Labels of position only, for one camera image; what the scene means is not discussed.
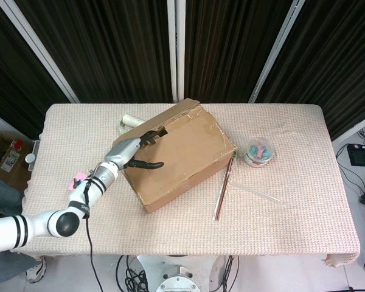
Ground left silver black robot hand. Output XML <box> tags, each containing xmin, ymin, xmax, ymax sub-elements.
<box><xmin>104</xmin><ymin>129</ymin><xmax>169</xmax><ymax>170</ymax></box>

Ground cardboard box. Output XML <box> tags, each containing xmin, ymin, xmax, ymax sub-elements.
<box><xmin>112</xmin><ymin>97</ymin><xmax>238</xmax><ymax>214</ymax></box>
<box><xmin>0</xmin><ymin>130</ymin><xmax>35</xmax><ymax>193</ymax></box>

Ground pink cube box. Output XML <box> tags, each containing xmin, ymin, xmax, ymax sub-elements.
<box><xmin>68</xmin><ymin>172</ymin><xmax>88</xmax><ymax>192</ymax></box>

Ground white device with gray knob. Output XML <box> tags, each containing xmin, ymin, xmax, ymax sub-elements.
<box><xmin>24</xmin><ymin>140</ymin><xmax>41</xmax><ymax>172</ymax></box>

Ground beige woven tablecloth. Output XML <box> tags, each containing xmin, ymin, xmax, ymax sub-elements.
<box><xmin>10</xmin><ymin>103</ymin><xmax>361</xmax><ymax>269</ymax></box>

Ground dark pleated curtain panel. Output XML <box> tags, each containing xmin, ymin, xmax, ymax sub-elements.
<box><xmin>0</xmin><ymin>0</ymin><xmax>71</xmax><ymax>141</ymax></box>
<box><xmin>256</xmin><ymin>0</ymin><xmax>365</xmax><ymax>142</ymax></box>
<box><xmin>184</xmin><ymin>0</ymin><xmax>294</xmax><ymax>104</ymax></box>
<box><xmin>14</xmin><ymin>0</ymin><xmax>174</xmax><ymax>105</ymax></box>

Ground cardboard box on floor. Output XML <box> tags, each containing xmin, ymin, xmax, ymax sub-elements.
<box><xmin>0</xmin><ymin>130</ymin><xmax>35</xmax><ymax>193</ymax></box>

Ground person leg in blue jeans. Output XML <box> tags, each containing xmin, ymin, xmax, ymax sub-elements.
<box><xmin>0</xmin><ymin>171</ymin><xmax>40</xmax><ymax>284</ymax></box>

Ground clear jar of binder clips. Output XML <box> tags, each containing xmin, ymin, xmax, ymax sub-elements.
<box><xmin>243</xmin><ymin>136</ymin><xmax>276</xmax><ymax>169</ymax></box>

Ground clear plastic tube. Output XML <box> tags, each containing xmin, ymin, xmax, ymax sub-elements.
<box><xmin>230</xmin><ymin>179</ymin><xmax>283</xmax><ymax>204</ymax></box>

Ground white sneaker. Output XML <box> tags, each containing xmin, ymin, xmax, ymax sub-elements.
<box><xmin>25</xmin><ymin>257</ymin><xmax>47</xmax><ymax>284</ymax></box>

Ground black laptop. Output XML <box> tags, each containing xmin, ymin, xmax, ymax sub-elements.
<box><xmin>346</xmin><ymin>143</ymin><xmax>365</xmax><ymax>168</ymax></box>

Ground green handled lint roller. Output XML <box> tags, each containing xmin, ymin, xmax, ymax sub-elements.
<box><xmin>119</xmin><ymin>113</ymin><xmax>145</xmax><ymax>133</ymax></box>

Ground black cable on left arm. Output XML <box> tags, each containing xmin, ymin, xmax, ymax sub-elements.
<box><xmin>83</xmin><ymin>178</ymin><xmax>105</xmax><ymax>292</ymax></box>

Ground white partition frame post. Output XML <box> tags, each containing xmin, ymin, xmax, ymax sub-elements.
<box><xmin>0</xmin><ymin>0</ymin><xmax>80</xmax><ymax>104</ymax></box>
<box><xmin>248</xmin><ymin>0</ymin><xmax>307</xmax><ymax>104</ymax></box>
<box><xmin>167</xmin><ymin>0</ymin><xmax>187</xmax><ymax>103</ymax></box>

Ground black cables under robot base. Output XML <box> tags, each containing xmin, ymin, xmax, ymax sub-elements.
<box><xmin>115</xmin><ymin>254</ymin><xmax>150</xmax><ymax>292</ymax></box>

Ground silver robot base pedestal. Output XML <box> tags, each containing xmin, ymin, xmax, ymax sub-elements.
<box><xmin>136</xmin><ymin>254</ymin><xmax>223</xmax><ymax>292</ymax></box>

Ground black floor cables bundle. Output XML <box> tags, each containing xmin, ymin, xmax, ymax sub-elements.
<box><xmin>335</xmin><ymin>142</ymin><xmax>365</xmax><ymax>220</ymax></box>

